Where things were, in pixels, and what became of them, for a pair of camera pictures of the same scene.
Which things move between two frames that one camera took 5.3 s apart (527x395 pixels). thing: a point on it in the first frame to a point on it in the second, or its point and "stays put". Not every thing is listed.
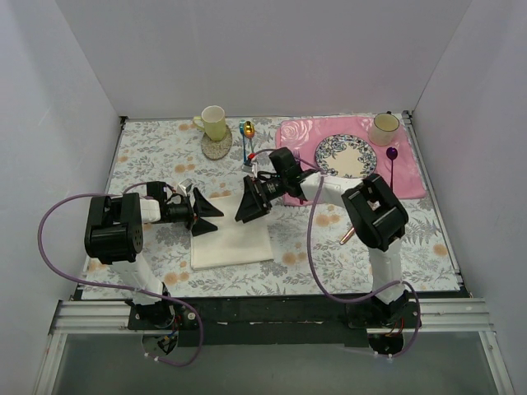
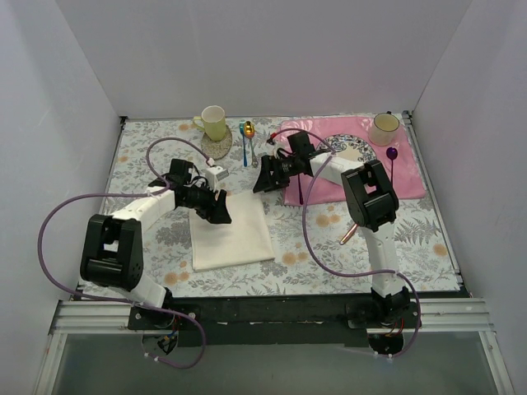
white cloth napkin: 233,243 stays put
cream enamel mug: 381,132 stays put
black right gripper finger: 253,204 to 269,179
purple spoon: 391,153 stays put
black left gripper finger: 201,226 to 218,213
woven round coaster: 216,150 stays put
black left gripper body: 193,211 to 216,204
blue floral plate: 346,155 stays put
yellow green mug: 212,121 stays put
